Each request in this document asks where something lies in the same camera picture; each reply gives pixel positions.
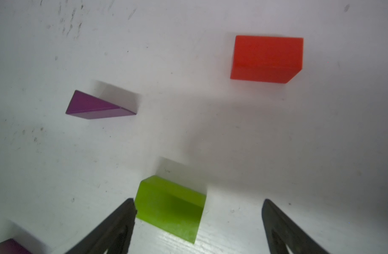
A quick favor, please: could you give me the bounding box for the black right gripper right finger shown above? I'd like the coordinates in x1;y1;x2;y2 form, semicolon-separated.
261;199;328;254

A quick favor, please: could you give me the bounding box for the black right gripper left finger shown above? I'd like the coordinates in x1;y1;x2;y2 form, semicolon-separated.
67;199;137;254

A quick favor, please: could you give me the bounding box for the green rectangular block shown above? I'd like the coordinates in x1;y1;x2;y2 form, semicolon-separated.
134;176;206;244

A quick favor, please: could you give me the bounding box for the red rectangular block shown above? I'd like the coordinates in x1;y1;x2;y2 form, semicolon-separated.
230;35;304;84

